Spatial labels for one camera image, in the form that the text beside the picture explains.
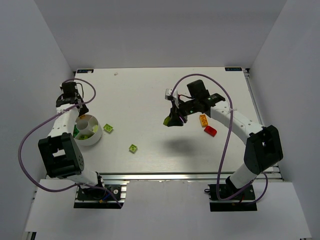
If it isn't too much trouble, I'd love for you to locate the orange long lego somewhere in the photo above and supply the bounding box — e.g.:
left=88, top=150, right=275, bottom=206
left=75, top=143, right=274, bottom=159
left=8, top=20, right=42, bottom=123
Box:
left=199, top=114, right=209, bottom=128

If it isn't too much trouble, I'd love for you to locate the lime lego table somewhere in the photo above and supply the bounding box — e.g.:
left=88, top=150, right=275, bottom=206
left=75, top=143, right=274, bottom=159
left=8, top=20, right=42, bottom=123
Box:
left=128, top=144, right=138, bottom=154

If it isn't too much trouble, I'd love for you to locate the white round divided container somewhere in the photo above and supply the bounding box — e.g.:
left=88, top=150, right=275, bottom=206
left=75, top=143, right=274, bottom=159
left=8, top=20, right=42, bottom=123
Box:
left=74, top=114, right=102, bottom=147

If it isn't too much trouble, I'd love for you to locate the dark green square lego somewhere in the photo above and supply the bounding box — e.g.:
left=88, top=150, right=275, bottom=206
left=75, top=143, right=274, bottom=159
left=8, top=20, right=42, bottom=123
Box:
left=72, top=125, right=79, bottom=138

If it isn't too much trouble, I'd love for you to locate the blue table label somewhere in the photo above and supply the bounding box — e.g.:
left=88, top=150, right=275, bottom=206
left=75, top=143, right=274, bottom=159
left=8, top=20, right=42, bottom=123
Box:
left=224, top=67, right=243, bottom=72
left=76, top=69, right=94, bottom=74

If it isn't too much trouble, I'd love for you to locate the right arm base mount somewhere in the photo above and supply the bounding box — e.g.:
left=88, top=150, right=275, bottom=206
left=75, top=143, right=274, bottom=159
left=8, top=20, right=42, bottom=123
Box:
left=204, top=184, right=258, bottom=212

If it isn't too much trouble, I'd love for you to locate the red sloped lego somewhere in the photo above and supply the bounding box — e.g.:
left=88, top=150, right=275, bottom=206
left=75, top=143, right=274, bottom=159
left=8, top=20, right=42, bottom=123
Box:
left=204, top=125, right=217, bottom=137

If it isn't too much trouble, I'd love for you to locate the left blue table label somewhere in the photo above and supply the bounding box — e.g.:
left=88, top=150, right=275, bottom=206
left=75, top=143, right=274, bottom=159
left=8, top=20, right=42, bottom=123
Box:
left=76, top=69, right=94, bottom=74

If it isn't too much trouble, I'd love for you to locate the dark green long lego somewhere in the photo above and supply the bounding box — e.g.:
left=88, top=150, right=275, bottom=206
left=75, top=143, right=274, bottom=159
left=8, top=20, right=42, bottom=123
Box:
left=79, top=135, right=89, bottom=141

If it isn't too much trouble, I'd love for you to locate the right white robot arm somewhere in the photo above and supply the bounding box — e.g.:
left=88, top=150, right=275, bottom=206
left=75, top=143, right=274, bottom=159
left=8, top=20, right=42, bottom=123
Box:
left=163, top=80, right=284, bottom=193

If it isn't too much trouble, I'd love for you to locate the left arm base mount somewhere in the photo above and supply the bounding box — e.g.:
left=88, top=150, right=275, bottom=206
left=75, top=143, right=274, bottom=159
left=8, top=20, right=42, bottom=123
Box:
left=73, top=184, right=127, bottom=209

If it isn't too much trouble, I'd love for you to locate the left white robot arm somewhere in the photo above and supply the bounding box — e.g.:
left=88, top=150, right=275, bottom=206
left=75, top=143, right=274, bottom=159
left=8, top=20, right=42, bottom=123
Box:
left=38, top=81, right=103, bottom=188

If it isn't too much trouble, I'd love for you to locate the right blue table label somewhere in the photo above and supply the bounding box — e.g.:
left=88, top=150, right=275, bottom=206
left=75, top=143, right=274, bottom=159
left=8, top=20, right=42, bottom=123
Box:
left=224, top=67, right=243, bottom=72

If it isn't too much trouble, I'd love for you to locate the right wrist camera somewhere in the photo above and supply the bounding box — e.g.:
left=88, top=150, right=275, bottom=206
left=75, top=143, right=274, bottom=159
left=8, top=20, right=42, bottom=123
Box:
left=164, top=88, right=179, bottom=107

